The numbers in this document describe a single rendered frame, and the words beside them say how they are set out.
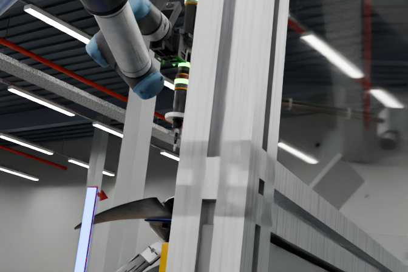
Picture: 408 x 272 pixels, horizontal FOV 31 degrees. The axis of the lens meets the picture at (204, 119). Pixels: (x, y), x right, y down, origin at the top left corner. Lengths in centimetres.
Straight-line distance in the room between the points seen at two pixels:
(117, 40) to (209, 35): 113
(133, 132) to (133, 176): 53
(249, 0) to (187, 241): 13
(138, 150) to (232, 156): 805
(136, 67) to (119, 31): 15
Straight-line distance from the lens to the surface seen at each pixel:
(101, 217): 171
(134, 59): 159
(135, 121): 851
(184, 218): 37
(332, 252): 52
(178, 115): 190
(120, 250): 818
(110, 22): 147
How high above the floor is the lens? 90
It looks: 17 degrees up
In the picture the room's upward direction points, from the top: 6 degrees clockwise
